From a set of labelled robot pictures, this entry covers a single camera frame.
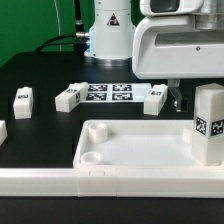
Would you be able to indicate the white front fence bar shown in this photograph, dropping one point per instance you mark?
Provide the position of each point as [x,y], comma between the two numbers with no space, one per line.
[156,182]

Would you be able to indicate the white desk top tray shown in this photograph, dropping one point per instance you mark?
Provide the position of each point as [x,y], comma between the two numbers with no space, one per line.
[137,143]

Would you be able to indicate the white left fence block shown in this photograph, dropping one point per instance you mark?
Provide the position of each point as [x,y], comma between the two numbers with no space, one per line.
[3,131]

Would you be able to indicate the white marker base plate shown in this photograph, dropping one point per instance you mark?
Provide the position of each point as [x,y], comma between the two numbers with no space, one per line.
[121,92]

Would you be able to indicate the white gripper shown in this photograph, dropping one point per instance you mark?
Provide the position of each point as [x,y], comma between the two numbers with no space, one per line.
[170,47]

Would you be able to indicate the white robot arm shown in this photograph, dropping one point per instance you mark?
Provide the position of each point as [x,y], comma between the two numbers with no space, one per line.
[112,34]

